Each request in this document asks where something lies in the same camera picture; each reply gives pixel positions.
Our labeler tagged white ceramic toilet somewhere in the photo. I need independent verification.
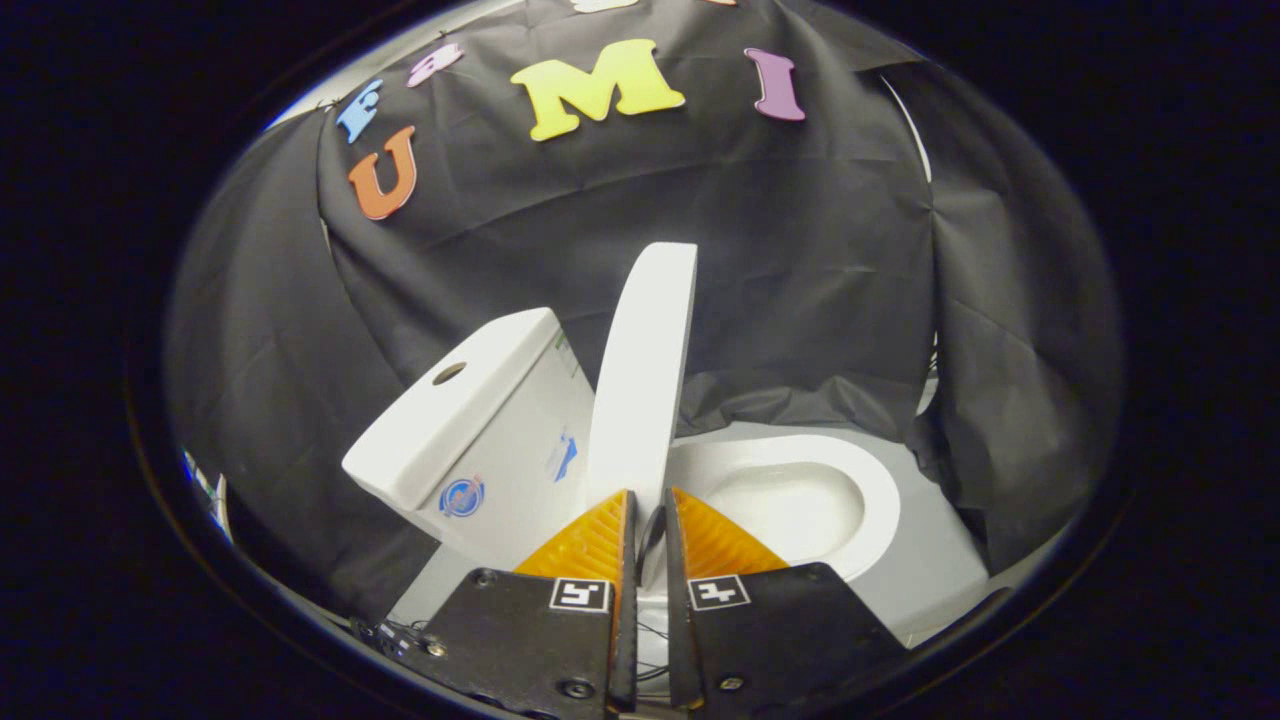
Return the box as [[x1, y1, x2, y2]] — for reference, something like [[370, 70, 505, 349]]
[[342, 308, 903, 686]]

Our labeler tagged thin black cable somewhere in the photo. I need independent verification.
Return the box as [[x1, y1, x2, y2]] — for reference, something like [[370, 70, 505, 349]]
[[638, 620, 669, 686]]

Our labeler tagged black backdrop cloth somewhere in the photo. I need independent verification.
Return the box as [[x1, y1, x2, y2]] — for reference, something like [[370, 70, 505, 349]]
[[165, 0, 1126, 626]]

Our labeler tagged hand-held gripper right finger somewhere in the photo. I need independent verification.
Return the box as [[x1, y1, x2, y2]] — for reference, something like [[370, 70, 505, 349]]
[[663, 487, 911, 716]]

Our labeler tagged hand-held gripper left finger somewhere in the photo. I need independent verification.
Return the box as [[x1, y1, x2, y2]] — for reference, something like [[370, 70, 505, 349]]
[[420, 488, 639, 717]]

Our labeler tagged white toilet tank lid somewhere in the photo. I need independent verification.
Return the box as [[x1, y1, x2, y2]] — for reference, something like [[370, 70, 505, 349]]
[[342, 308, 563, 511]]

